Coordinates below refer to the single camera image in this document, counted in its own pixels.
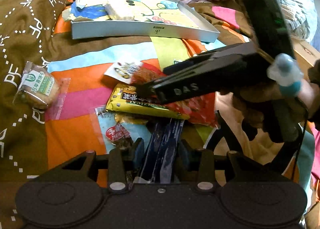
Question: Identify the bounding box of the grey box with cartoon lining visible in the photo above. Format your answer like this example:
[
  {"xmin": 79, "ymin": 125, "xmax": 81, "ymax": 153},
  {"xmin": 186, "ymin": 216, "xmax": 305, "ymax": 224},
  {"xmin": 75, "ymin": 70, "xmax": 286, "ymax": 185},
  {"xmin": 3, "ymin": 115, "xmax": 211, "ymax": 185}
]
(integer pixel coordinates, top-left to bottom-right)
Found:
[{"xmin": 69, "ymin": 0, "xmax": 219, "ymax": 43}]

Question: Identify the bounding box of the round biscuit green label pack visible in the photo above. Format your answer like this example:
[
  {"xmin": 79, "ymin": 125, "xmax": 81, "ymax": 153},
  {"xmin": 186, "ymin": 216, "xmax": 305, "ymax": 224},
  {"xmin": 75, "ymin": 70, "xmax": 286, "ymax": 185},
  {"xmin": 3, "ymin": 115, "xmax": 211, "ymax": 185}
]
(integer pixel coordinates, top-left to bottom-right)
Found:
[{"xmin": 13, "ymin": 61, "xmax": 71, "ymax": 120}]

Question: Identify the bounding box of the brown PF patterned quilt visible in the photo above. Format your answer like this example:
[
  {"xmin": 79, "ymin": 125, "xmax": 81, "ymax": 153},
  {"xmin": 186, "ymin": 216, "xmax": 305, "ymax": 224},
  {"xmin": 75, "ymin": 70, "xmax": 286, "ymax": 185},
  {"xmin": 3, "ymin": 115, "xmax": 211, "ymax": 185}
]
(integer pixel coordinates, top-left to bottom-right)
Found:
[{"xmin": 0, "ymin": 0, "xmax": 67, "ymax": 229}]

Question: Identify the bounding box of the person's right hand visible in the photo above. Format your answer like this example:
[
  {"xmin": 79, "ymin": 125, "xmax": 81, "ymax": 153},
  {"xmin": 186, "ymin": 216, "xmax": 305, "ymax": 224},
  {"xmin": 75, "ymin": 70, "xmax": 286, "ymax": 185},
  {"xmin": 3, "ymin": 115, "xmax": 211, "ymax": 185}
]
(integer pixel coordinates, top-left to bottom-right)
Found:
[{"xmin": 217, "ymin": 58, "xmax": 319, "ymax": 143}]

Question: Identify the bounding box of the yellow rice cracker pack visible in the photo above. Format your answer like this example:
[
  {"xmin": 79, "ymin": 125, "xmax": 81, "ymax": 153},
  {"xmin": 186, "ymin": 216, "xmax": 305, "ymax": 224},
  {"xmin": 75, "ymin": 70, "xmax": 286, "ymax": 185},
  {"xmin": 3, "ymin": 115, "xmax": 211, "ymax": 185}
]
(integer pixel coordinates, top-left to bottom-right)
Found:
[{"xmin": 106, "ymin": 83, "xmax": 190, "ymax": 120}]

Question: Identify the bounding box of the cardboard box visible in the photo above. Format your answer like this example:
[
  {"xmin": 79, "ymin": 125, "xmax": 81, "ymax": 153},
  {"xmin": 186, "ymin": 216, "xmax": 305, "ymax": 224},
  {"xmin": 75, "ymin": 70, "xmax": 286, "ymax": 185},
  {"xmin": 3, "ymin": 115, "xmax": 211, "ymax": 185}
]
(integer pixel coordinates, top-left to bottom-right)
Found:
[{"xmin": 292, "ymin": 39, "xmax": 319, "ymax": 79}]

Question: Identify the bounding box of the long beige wafer pack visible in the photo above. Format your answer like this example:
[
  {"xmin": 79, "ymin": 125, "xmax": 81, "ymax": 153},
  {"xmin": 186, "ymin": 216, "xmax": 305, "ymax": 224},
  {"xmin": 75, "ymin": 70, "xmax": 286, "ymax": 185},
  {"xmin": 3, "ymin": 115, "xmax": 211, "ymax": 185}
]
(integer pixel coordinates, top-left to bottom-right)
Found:
[{"xmin": 105, "ymin": 2, "xmax": 134, "ymax": 21}]

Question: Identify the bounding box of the red quail egg pack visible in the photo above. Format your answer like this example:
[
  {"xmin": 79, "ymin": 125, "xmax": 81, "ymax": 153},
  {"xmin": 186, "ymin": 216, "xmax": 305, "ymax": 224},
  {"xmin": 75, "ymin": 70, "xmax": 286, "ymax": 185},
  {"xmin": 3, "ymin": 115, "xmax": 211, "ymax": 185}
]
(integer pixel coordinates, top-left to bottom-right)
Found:
[{"xmin": 130, "ymin": 63, "xmax": 216, "ymax": 127}]

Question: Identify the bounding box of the white lanhua tofu skewer pack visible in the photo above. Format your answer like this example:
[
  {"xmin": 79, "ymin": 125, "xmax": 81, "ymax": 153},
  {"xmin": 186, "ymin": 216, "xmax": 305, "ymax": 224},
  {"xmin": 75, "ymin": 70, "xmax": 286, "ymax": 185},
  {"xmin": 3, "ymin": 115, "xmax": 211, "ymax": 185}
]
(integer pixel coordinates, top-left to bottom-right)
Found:
[{"xmin": 104, "ymin": 61, "xmax": 143, "ymax": 84}]

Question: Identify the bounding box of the colourful cartoon bedspread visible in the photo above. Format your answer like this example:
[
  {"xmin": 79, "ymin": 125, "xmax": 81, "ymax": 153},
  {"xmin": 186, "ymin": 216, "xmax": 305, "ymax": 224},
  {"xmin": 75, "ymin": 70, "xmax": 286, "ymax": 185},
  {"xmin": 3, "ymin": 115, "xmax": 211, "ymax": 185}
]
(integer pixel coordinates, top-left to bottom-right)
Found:
[{"xmin": 43, "ymin": 0, "xmax": 320, "ymax": 229}]

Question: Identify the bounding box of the small dark red snack pack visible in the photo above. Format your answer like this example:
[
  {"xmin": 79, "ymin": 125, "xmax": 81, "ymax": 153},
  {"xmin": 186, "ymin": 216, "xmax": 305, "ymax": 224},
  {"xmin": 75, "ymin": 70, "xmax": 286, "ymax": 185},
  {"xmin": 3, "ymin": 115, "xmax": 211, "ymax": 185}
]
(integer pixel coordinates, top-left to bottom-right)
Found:
[{"xmin": 90, "ymin": 105, "xmax": 151, "ymax": 153}]

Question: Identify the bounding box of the dark blue long snack pack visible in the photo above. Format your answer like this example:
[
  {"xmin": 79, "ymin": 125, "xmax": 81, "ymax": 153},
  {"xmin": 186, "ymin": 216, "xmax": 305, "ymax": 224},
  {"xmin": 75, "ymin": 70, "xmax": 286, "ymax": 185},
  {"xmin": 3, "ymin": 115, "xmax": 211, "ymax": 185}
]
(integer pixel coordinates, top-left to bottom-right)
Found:
[{"xmin": 133, "ymin": 118, "xmax": 184, "ymax": 184}]

